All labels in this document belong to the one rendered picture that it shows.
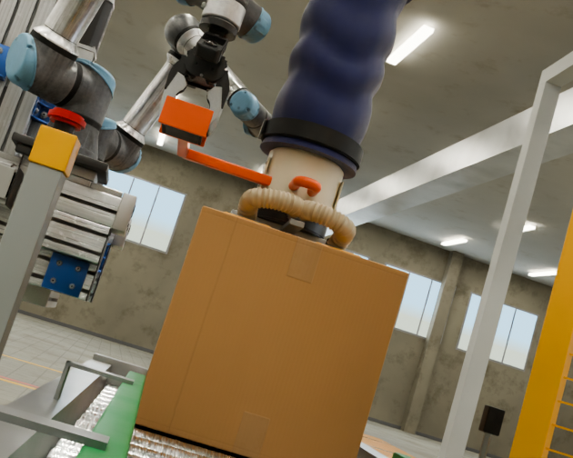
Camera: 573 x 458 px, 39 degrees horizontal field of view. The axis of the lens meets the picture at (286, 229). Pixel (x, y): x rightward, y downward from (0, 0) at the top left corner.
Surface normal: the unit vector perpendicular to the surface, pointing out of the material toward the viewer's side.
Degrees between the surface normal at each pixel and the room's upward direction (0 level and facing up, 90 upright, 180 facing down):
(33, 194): 90
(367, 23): 76
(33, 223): 90
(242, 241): 90
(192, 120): 90
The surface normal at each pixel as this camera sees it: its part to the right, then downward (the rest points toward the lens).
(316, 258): 0.14, -0.11
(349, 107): 0.44, -0.26
